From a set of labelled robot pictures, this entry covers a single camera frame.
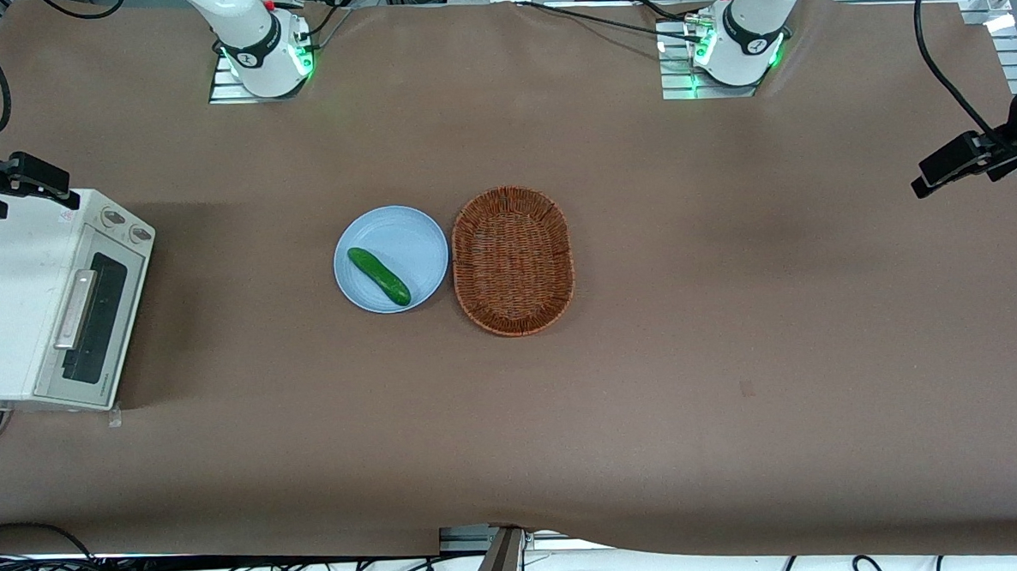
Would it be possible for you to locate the white toaster oven body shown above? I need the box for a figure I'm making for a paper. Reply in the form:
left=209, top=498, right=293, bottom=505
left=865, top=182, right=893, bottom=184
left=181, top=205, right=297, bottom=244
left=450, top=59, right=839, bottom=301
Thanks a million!
left=0, top=185, right=165, bottom=418

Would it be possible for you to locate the green cucumber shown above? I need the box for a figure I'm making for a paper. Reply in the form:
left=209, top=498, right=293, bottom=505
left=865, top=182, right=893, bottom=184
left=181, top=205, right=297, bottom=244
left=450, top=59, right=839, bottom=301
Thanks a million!
left=347, top=245, right=412, bottom=310

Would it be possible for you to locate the light blue round plate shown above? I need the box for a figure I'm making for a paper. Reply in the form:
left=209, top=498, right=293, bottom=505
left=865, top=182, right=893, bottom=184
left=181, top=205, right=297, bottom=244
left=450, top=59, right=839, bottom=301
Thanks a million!
left=331, top=203, right=452, bottom=316

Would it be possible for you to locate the brown table cloth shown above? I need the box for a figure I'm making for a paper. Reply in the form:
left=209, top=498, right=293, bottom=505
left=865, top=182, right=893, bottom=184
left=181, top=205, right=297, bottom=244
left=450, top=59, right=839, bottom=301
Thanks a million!
left=0, top=0, right=1017, bottom=571

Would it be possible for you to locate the brown oval wicker basket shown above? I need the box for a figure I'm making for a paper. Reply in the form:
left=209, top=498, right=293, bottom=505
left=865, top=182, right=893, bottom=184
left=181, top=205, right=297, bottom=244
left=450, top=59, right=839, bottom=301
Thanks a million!
left=449, top=183, right=579, bottom=340

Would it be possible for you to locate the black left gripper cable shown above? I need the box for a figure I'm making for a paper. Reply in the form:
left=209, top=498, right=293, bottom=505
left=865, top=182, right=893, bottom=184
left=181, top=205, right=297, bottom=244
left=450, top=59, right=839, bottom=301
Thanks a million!
left=913, top=0, right=1017, bottom=155

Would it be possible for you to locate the oven door with metal handle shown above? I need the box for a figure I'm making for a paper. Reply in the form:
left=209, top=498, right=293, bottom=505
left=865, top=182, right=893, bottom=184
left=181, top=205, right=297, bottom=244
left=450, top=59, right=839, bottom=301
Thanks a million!
left=27, top=247, right=155, bottom=415

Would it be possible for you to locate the black arm base cable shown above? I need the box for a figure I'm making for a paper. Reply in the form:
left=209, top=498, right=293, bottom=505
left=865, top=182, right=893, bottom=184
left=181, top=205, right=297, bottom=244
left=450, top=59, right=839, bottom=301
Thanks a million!
left=515, top=0, right=708, bottom=52

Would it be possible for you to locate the aluminium camera post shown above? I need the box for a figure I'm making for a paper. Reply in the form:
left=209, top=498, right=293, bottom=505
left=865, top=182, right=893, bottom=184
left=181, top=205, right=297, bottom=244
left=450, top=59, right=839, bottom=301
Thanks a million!
left=437, top=522, right=532, bottom=571

